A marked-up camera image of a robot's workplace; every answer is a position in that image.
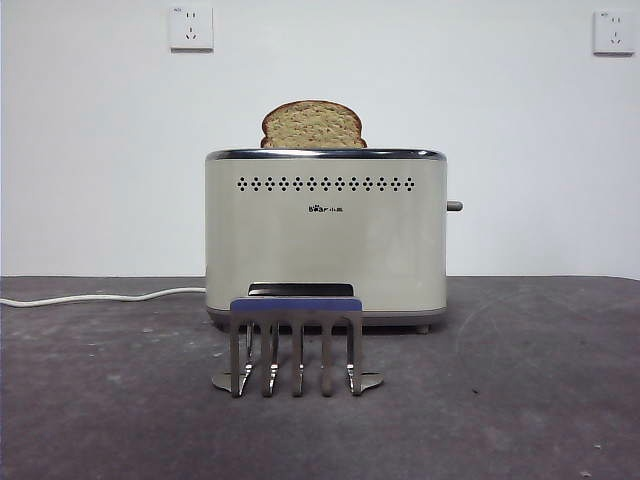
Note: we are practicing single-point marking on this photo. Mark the steel toast rack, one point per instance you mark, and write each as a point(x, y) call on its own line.
point(298, 312)

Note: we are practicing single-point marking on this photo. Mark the brown-crusted bread slice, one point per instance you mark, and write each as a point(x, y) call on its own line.
point(314, 125)

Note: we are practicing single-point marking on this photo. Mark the cream and steel toaster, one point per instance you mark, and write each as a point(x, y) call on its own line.
point(325, 240)

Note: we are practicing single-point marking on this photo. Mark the grey toaster lever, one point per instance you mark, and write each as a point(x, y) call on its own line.
point(455, 205)

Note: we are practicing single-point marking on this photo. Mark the white wall socket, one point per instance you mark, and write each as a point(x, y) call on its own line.
point(613, 32)
point(191, 28)

